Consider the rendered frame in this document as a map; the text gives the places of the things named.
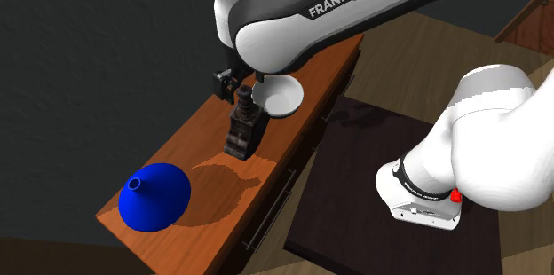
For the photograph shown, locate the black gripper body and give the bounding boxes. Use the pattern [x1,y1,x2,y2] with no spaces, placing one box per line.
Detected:
[222,44,244,73]

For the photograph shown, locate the white bowl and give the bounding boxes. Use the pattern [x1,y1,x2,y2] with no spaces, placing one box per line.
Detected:
[251,74,305,119]

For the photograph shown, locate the dark brown tower figure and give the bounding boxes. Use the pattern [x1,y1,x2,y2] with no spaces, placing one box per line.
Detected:
[223,84,266,161]

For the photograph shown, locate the blue cone-shaped vase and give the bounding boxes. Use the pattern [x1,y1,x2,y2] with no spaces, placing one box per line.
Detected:
[118,162,193,233]

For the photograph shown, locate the brown wooden chest of drawers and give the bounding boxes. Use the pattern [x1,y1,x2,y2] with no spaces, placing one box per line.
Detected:
[96,34,365,275]

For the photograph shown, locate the dark robot stand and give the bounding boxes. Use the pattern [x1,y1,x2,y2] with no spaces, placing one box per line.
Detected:
[283,95,505,275]

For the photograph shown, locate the reddish brown wooden furniture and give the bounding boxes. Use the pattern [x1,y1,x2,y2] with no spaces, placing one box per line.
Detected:
[493,0,554,57]

